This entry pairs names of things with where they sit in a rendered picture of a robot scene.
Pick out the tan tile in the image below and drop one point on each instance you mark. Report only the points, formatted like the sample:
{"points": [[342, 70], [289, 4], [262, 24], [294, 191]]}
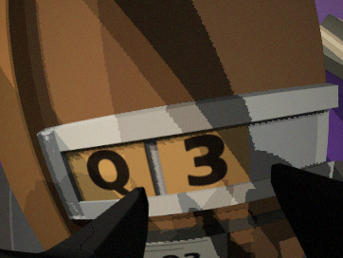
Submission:
{"points": [[206, 158], [109, 172]]}

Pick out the grey paper ticket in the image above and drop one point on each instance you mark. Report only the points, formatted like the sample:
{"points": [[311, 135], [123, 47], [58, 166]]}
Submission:
{"points": [[199, 247]]}

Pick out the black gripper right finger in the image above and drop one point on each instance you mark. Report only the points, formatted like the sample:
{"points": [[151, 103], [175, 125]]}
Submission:
{"points": [[313, 205]]}

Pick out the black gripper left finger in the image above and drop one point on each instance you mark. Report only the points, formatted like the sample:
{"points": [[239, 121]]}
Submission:
{"points": [[119, 232]]}

